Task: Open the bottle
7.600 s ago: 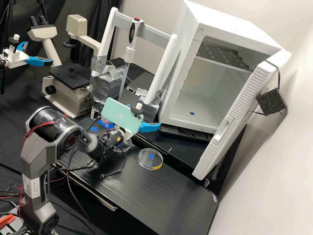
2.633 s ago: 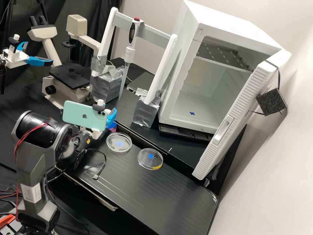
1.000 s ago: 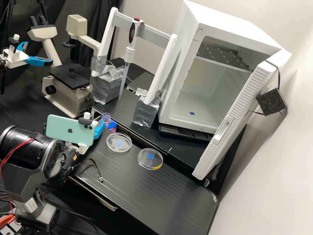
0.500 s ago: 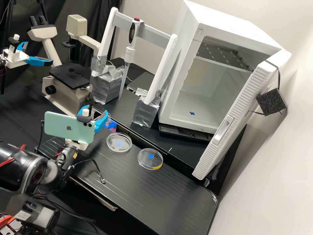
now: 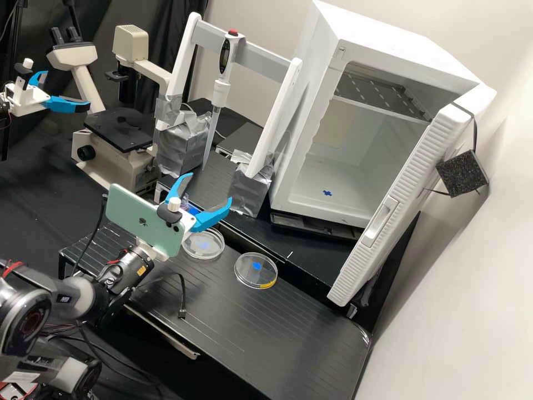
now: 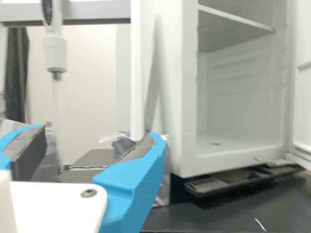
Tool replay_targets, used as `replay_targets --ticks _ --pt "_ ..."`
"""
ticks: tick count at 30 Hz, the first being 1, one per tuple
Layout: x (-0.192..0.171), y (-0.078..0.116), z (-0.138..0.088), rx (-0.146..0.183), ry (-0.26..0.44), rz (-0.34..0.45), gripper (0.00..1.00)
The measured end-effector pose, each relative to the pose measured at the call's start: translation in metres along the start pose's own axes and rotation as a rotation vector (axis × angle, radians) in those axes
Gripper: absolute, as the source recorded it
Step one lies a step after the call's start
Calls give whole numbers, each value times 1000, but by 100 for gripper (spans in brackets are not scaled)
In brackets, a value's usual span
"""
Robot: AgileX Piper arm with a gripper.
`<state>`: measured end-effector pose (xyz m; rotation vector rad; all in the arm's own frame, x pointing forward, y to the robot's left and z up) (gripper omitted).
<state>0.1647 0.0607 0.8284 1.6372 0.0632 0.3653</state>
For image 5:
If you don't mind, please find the petri dish lid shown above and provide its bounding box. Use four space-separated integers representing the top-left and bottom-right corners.
233 251 279 290

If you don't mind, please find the left phone holder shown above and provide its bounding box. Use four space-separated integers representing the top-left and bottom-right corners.
14 58 36 93

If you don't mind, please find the white pipette stand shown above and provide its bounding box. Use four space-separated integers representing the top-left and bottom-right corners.
153 11 304 218

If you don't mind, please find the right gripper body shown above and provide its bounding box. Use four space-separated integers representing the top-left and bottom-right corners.
136 240 170 263

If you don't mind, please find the black cable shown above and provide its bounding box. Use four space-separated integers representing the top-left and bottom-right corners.
171 272 187 321
71 197 107 277

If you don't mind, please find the right wrist camera phone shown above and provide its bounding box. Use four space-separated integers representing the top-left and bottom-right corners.
104 183 197 257

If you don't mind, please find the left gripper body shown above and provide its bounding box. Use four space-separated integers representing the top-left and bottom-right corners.
4 78 51 117

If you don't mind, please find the pipette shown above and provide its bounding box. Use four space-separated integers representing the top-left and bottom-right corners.
202 31 245 166

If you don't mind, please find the black platform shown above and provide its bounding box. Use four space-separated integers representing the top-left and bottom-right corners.
155 146 360 293
58 219 372 400
182 97 268 160

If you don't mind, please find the incubator door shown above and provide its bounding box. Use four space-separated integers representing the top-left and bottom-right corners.
326 99 490 308

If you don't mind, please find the petri dish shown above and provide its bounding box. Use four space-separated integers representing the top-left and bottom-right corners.
181 226 226 262

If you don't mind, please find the white incubator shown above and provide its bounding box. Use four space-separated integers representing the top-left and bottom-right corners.
268 0 497 231

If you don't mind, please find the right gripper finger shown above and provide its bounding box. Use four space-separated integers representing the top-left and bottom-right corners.
164 172 195 204
191 197 233 233

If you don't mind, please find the cream microscope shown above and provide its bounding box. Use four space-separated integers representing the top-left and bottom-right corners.
46 24 172 197

